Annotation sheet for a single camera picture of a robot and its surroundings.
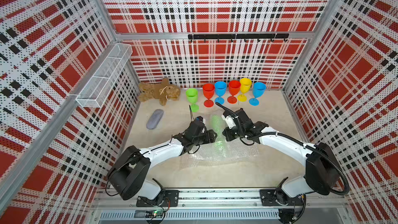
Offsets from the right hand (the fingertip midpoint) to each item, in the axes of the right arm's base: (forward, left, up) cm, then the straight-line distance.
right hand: (226, 132), depth 84 cm
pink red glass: (+30, +9, +3) cm, 31 cm away
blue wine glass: (+31, +2, +3) cm, 31 cm away
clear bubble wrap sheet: (-8, -6, -7) cm, 12 cm away
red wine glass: (+33, -8, +2) cm, 34 cm away
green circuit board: (-36, +34, -10) cm, 50 cm away
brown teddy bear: (+37, +43, -4) cm, 57 cm away
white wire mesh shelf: (+22, +62, +25) cm, 71 cm away
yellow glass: (+37, -17, +1) cm, 41 cm away
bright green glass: (+27, +21, +2) cm, 34 cm away
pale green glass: (-7, +3, -3) cm, 9 cm away
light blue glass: (+30, -24, +3) cm, 38 cm away
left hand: (0, +6, -3) cm, 7 cm away
